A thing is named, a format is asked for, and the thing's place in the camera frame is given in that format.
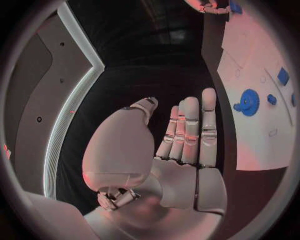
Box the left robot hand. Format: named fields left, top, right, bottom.
left=81, top=87, right=228, bottom=240

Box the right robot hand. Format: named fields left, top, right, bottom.
left=183, top=0, right=230, bottom=15

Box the white task board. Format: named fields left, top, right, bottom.
left=216, top=0, right=299, bottom=171

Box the blue cylinder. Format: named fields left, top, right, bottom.
left=229, top=0, right=244, bottom=14

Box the blue block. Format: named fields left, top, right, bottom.
left=276, top=67, right=291, bottom=86

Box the blue gear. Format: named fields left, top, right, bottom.
left=233, top=88, right=261, bottom=117

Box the blue peg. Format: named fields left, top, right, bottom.
left=266, top=93, right=278, bottom=105

